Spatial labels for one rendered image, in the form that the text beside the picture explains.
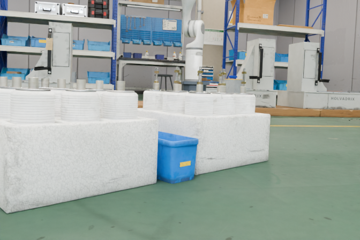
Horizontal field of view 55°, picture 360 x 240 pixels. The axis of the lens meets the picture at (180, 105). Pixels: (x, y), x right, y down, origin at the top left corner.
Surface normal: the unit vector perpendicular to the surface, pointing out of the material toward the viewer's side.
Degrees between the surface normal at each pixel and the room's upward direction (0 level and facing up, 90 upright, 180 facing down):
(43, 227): 0
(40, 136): 90
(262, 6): 101
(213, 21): 90
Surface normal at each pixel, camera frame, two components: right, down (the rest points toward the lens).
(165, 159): -0.73, 0.04
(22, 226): 0.04, -1.00
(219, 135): 0.67, 0.07
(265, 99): 0.25, 0.07
